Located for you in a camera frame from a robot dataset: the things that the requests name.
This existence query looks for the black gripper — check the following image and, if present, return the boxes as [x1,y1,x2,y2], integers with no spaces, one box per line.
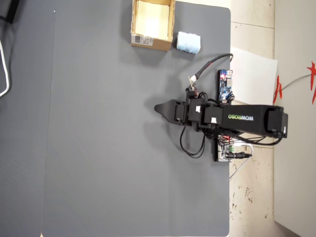
[154,98,190,125]

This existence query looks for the open cardboard box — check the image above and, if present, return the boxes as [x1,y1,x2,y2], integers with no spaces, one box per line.
[130,0,176,52]

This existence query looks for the blue circuit board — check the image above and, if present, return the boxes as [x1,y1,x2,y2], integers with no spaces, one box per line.
[217,70,235,103]

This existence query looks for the motor controller board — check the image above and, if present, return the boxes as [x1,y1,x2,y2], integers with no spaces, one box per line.
[213,135,234,163]

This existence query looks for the dark grey textured mat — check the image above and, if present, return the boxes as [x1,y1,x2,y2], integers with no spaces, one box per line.
[40,0,232,237]
[0,0,56,237]

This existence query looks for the black power plug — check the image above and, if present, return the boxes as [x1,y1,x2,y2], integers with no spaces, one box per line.
[226,152,253,160]

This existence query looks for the white paper sheet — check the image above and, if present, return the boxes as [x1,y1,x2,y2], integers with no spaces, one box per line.
[230,46,278,111]

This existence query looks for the thin black wire loop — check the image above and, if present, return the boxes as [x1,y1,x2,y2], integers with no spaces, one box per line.
[179,123,205,158]

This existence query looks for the small wrist camera board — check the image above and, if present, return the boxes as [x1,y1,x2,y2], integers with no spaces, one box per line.
[188,76,198,96]

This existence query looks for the black sleeved camera cable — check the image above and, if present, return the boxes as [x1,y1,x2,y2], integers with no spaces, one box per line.
[189,53,235,83]

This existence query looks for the white board cable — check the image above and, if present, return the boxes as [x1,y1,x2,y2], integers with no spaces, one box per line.
[229,143,255,178]

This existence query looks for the grey floor cable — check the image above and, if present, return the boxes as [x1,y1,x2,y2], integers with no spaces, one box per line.
[281,74,313,91]

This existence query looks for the white looped cable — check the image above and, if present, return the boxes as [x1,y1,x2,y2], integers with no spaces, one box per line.
[0,39,11,97]

